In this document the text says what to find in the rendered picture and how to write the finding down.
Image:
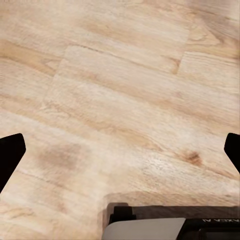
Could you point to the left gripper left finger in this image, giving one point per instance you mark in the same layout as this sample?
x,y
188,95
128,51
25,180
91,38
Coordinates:
x,y
12,149

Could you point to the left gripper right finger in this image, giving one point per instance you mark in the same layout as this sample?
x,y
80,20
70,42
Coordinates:
x,y
232,149

